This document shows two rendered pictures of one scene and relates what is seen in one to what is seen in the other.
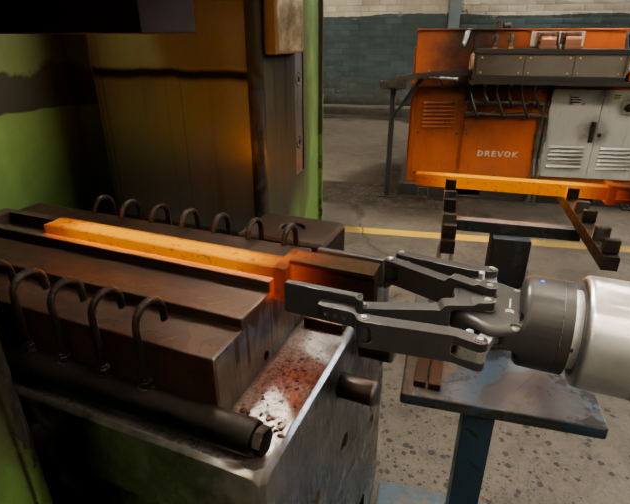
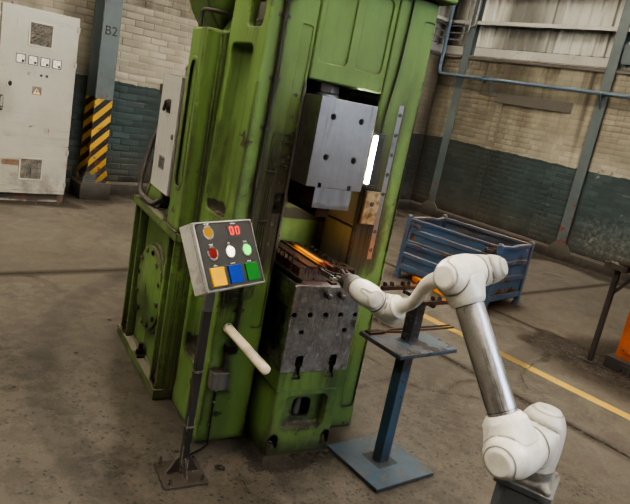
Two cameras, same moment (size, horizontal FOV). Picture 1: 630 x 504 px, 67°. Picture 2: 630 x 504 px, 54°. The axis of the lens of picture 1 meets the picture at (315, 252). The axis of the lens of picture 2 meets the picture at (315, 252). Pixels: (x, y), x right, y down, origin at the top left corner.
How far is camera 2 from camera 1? 2.59 m
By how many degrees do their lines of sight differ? 36
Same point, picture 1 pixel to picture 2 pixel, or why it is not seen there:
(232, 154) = (344, 245)
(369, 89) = not seen: outside the picture
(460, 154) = not seen: outside the picture
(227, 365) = (302, 271)
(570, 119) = not seen: outside the picture
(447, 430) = (438, 444)
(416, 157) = (628, 337)
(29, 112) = (306, 219)
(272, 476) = (298, 287)
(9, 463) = (267, 274)
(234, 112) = (348, 234)
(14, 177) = (295, 234)
